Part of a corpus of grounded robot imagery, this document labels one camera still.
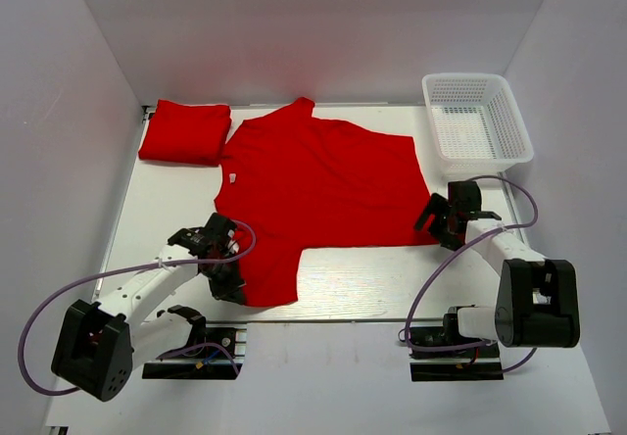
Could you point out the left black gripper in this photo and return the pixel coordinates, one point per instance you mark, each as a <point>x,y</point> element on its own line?
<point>230,290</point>

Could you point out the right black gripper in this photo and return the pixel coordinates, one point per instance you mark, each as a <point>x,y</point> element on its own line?
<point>437,206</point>

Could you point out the red t-shirt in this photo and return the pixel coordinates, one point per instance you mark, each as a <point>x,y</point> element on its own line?
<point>304,183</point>
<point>181,134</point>

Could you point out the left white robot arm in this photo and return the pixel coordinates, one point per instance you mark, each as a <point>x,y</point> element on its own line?
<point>102,342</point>

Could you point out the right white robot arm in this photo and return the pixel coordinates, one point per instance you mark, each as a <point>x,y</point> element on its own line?
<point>537,302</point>

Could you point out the white plastic basket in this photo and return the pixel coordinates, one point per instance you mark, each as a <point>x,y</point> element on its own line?
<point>475,123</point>

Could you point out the folded red t-shirt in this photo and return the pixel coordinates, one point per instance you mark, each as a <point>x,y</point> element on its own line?
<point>181,134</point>

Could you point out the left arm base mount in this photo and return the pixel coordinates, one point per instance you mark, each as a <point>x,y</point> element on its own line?
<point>217,355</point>

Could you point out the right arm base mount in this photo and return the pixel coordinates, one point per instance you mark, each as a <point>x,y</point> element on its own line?
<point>465,365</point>

